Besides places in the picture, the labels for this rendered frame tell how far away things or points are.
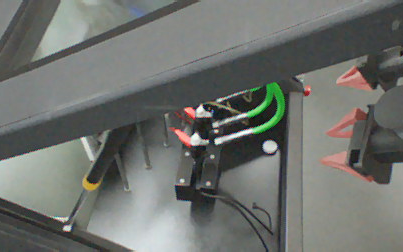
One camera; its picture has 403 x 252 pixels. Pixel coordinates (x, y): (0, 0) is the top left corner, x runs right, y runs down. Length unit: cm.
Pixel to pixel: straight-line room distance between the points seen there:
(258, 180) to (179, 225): 25
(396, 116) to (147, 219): 80
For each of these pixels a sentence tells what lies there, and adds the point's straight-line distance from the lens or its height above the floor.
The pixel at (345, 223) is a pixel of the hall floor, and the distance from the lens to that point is 220.
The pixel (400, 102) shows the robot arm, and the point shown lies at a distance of 59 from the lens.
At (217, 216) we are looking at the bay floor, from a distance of 122.
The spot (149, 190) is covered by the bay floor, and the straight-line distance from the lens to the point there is 127.
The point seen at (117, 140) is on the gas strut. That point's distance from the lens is 44.
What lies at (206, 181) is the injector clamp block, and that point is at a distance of 109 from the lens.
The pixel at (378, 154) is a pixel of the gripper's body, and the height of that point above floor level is 139.
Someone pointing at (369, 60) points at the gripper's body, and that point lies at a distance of 93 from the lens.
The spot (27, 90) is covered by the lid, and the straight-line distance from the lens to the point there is 43.
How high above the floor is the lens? 193
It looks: 53 degrees down
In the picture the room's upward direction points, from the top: 3 degrees counter-clockwise
